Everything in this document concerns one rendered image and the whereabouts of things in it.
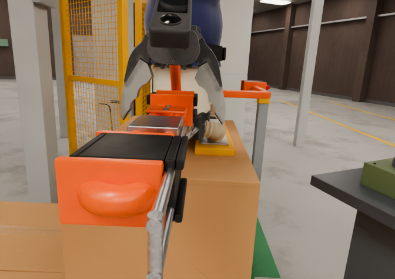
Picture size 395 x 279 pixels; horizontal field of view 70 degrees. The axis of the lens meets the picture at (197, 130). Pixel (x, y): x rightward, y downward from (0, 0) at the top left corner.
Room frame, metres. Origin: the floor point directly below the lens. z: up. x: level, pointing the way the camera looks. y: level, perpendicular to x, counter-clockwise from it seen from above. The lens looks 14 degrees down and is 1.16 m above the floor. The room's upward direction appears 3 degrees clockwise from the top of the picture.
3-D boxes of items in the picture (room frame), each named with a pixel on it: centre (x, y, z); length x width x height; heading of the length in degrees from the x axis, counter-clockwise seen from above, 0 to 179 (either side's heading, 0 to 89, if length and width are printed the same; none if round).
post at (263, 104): (1.76, -0.40, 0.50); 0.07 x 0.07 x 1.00; 0
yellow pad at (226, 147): (0.82, -0.05, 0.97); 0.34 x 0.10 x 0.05; 0
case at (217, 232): (0.80, 0.07, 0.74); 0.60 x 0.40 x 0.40; 179
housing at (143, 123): (0.35, 0.05, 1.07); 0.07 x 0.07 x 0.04; 0
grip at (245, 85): (1.12, -0.21, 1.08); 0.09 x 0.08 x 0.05; 90
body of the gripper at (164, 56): (0.43, 0.04, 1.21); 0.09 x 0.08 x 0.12; 0
